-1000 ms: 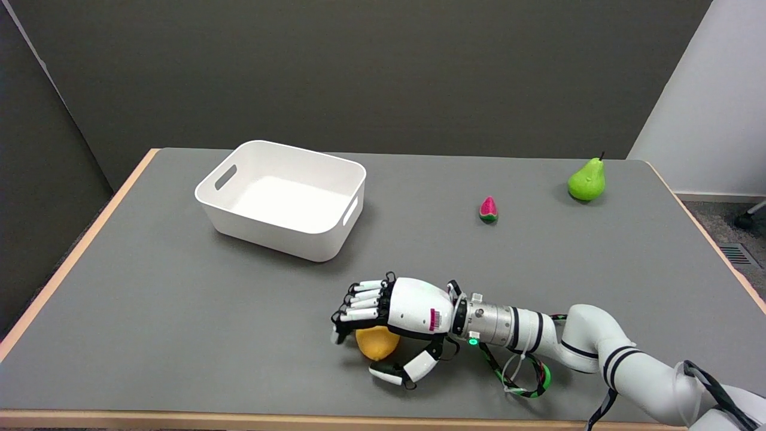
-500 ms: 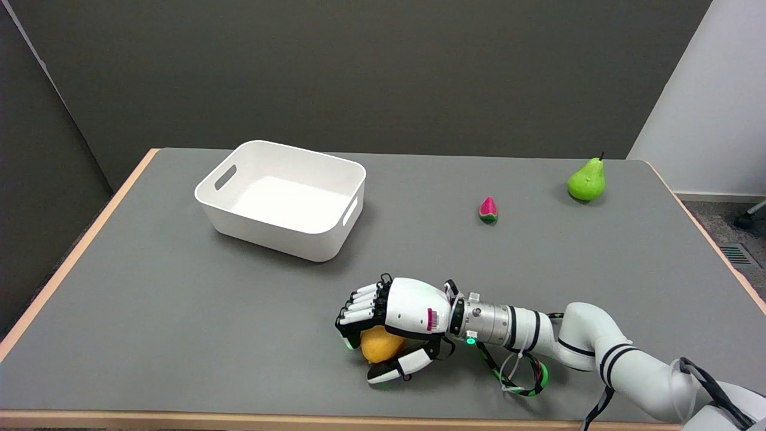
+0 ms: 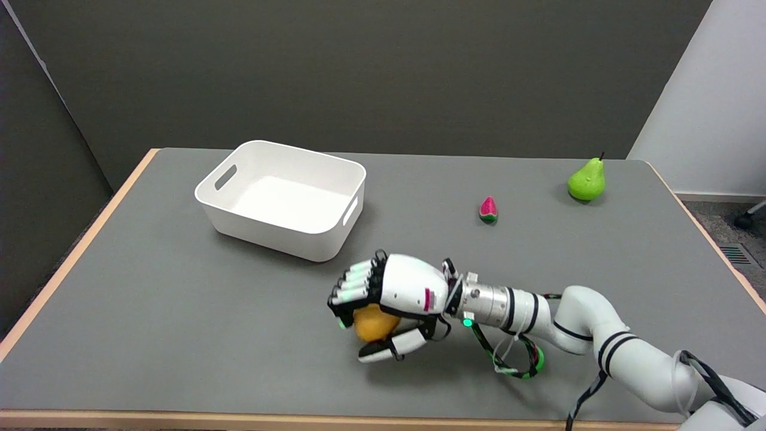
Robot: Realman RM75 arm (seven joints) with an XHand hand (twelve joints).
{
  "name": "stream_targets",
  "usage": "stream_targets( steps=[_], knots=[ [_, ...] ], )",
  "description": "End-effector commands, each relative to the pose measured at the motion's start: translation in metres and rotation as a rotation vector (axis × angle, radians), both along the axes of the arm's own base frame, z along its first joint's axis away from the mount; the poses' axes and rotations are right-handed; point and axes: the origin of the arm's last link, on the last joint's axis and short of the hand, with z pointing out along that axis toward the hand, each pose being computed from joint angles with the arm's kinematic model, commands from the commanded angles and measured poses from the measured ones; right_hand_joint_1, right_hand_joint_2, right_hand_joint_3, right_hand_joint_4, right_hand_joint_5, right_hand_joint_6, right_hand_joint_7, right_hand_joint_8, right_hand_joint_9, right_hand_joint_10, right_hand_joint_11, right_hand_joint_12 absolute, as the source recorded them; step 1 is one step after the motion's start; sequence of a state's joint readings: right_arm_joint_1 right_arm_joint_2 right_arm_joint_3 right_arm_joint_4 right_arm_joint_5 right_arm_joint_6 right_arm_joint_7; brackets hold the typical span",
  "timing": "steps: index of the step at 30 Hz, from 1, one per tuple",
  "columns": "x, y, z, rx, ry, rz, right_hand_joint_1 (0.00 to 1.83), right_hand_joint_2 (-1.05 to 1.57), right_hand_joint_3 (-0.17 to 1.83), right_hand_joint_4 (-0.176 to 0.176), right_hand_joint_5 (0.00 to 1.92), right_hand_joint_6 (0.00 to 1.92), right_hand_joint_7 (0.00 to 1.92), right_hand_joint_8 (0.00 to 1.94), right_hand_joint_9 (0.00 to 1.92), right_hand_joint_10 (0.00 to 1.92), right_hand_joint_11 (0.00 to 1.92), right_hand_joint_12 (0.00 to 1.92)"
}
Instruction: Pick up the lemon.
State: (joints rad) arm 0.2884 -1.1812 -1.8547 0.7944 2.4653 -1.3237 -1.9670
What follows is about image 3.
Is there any black cable at arm base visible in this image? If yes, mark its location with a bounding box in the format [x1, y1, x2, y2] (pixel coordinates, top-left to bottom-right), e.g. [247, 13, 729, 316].
[679, 350, 757, 427]

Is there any office chair leg with caster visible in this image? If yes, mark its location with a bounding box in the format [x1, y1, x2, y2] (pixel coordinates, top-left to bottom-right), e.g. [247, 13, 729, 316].
[734, 200, 766, 230]

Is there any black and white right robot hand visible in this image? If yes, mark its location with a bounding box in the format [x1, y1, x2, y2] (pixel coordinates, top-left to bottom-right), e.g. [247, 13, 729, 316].
[327, 250, 460, 365]

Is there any white plastic bin with handles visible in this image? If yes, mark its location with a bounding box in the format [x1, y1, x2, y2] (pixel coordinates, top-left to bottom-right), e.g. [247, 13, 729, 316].
[194, 139, 367, 263]

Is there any thin white cable loop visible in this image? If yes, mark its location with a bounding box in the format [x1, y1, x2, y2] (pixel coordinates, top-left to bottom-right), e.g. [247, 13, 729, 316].
[494, 333, 527, 373]

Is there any floor vent grille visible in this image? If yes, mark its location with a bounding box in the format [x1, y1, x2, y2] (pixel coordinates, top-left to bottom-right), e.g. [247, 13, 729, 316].
[719, 244, 756, 266]

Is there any yellow lemon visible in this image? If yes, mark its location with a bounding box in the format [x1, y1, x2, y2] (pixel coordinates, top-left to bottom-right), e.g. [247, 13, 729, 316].
[352, 303, 401, 344]

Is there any green and black braided cable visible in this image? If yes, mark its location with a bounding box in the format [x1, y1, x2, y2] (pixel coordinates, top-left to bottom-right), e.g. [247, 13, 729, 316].
[469, 322, 546, 380]

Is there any green pear toy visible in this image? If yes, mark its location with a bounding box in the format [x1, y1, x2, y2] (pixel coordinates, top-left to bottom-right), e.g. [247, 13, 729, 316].
[567, 151, 607, 202]

